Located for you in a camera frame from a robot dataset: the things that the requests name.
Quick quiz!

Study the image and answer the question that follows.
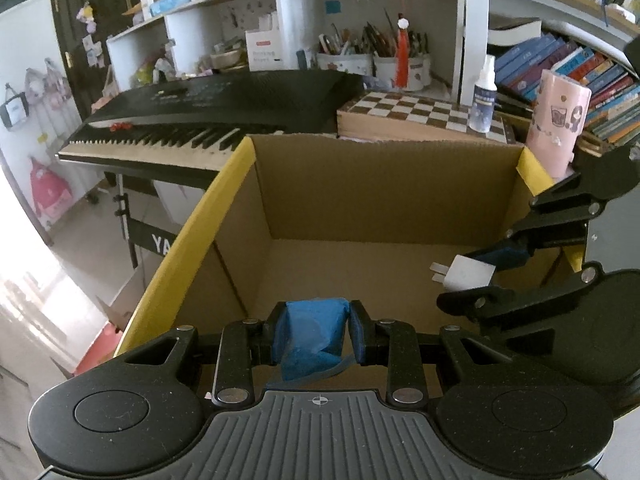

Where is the white power adapter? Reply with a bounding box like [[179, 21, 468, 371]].
[[430, 255, 496, 292]]

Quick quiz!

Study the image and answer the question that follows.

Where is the blue cloth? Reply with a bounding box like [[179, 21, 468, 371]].
[[266, 298, 356, 390]]

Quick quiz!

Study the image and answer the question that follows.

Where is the pink cylindrical container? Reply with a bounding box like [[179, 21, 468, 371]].
[[525, 70, 591, 179]]

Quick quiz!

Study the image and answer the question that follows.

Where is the row of leaning books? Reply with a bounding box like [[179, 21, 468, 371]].
[[490, 32, 639, 148]]

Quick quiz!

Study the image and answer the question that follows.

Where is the yellow cardboard box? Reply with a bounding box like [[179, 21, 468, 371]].
[[119, 134, 552, 352]]

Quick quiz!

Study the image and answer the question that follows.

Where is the white spray bottle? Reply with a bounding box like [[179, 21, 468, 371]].
[[468, 54, 497, 134]]

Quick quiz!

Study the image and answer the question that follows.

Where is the white pen holder cup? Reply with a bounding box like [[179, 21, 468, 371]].
[[373, 55, 431, 92]]

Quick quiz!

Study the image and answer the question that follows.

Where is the wooden chess board box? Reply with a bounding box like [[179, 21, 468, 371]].
[[337, 91, 516, 145]]

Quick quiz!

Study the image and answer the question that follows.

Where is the red tassel ornament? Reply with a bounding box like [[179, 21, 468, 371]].
[[394, 14, 410, 89]]

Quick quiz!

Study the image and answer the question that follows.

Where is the black electronic keyboard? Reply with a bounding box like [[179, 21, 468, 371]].
[[56, 70, 363, 188]]

